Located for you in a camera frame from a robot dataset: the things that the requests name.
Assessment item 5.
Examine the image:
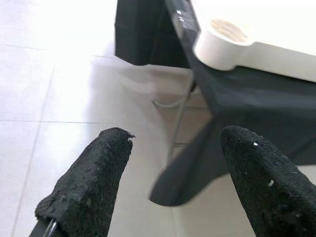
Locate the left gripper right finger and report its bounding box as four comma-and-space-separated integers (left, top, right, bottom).
220, 125, 316, 237

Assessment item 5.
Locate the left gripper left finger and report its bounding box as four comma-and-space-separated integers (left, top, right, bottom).
34, 127, 135, 237

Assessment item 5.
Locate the white plastic children table top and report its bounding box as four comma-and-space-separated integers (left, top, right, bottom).
194, 0, 316, 83

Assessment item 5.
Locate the black table cloth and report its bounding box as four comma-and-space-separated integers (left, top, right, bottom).
114, 0, 316, 207

